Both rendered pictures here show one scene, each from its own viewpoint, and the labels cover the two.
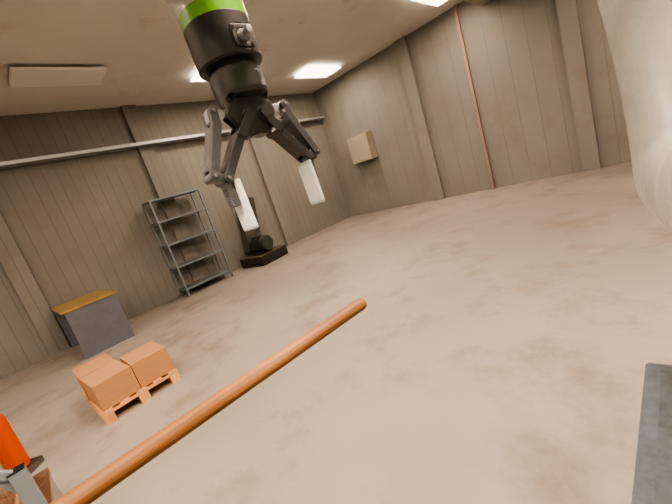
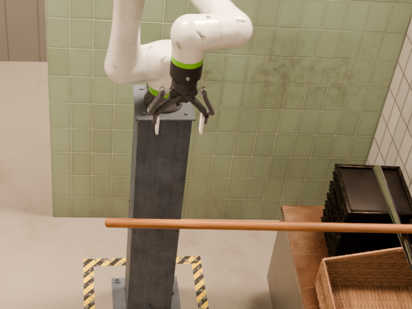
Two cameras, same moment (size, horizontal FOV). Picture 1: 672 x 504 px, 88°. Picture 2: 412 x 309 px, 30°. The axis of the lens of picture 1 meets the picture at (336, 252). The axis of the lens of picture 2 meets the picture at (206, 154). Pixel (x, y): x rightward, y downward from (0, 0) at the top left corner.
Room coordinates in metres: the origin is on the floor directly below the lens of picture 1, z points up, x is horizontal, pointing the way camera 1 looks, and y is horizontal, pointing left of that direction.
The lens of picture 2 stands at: (2.08, 1.08, 2.92)
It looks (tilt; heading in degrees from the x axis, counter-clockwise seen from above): 40 degrees down; 211
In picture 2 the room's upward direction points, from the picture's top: 8 degrees clockwise
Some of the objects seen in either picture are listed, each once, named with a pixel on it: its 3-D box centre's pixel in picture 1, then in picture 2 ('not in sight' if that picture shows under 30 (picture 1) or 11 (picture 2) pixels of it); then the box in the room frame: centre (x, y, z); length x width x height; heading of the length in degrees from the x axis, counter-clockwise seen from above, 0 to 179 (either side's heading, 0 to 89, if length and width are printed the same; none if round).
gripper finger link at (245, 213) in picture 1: (242, 205); (201, 122); (0.49, 0.10, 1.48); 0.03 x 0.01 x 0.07; 43
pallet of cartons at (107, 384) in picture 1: (124, 374); not in sight; (3.53, 2.55, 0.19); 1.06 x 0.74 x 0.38; 41
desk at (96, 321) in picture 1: (92, 321); not in sight; (5.99, 4.43, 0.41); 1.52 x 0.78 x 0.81; 43
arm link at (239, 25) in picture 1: (227, 49); (186, 67); (0.54, 0.06, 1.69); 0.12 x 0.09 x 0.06; 43
